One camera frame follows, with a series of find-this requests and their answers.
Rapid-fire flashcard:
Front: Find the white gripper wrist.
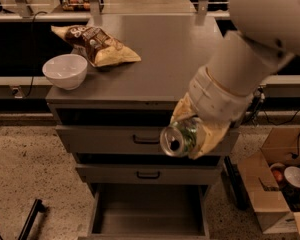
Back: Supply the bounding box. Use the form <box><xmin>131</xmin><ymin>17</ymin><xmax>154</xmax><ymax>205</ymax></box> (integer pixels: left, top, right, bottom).
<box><xmin>170</xmin><ymin>66</ymin><xmax>252</xmax><ymax>159</ymax></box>

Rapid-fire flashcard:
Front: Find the green soda can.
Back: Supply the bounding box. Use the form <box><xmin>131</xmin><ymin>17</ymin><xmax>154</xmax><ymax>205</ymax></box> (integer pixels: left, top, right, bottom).
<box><xmin>160</xmin><ymin>117</ymin><xmax>199</xmax><ymax>157</ymax></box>

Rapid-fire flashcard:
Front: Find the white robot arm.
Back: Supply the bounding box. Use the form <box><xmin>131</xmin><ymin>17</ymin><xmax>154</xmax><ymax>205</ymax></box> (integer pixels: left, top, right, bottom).
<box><xmin>160</xmin><ymin>0</ymin><xmax>300</xmax><ymax>159</ymax></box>

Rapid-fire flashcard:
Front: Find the top grey drawer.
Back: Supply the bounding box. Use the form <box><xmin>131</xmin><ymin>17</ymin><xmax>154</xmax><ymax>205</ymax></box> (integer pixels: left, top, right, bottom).
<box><xmin>55</xmin><ymin>124</ymin><xmax>241</xmax><ymax>157</ymax></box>

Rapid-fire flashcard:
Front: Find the grey metal drawer cabinet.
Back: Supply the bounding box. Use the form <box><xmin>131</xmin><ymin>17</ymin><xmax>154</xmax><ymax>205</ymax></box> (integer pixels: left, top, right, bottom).
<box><xmin>45</xmin><ymin>14</ymin><xmax>244</xmax><ymax>240</ymax></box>

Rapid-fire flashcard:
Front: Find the middle grey drawer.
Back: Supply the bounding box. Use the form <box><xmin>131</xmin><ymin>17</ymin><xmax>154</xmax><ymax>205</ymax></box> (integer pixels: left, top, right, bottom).
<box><xmin>76</xmin><ymin>164</ymin><xmax>220</xmax><ymax>185</ymax></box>

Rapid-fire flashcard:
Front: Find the bottom grey open drawer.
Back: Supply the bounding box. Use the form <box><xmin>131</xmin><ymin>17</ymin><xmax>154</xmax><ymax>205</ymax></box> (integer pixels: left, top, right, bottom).
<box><xmin>78</xmin><ymin>184</ymin><xmax>212</xmax><ymax>240</ymax></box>

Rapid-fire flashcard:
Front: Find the black floor stand right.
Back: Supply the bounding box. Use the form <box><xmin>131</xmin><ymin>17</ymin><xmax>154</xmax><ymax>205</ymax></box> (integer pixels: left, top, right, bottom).
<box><xmin>224</xmin><ymin>156</ymin><xmax>248</xmax><ymax>210</ymax></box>

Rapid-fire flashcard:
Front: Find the cardboard box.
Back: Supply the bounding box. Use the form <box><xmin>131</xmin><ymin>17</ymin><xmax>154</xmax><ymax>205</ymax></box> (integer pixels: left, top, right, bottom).
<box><xmin>238</xmin><ymin>128</ymin><xmax>300</xmax><ymax>235</ymax></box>

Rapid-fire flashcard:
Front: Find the white cup in box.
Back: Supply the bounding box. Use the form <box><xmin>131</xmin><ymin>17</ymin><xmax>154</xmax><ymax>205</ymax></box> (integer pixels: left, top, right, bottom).
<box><xmin>284</xmin><ymin>166</ymin><xmax>300</xmax><ymax>188</ymax></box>

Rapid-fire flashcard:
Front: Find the brown yellow chip bag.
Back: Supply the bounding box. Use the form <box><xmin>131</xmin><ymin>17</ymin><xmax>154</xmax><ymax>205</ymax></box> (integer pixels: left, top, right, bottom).
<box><xmin>51</xmin><ymin>25</ymin><xmax>141</xmax><ymax>67</ymax></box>

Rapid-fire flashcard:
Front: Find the white bowl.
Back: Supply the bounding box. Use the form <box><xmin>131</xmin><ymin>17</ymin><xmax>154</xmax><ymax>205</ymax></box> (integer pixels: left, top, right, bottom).
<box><xmin>42</xmin><ymin>54</ymin><xmax>88</xmax><ymax>90</ymax></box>

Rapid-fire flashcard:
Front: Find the black bar on floor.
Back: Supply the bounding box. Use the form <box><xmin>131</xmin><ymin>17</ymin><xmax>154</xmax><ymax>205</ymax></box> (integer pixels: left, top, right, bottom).
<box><xmin>18</xmin><ymin>199</ymin><xmax>45</xmax><ymax>240</ymax></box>

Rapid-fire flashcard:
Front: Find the black hanging cable left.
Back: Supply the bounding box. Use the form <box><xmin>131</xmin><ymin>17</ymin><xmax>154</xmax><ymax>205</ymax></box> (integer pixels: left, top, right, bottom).
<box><xmin>24</xmin><ymin>10</ymin><xmax>48</xmax><ymax>98</ymax></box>

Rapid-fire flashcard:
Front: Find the wall power outlet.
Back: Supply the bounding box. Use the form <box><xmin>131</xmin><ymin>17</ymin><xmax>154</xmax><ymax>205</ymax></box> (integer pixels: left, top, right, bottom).
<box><xmin>10</xmin><ymin>86</ymin><xmax>24</xmax><ymax>99</ymax></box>

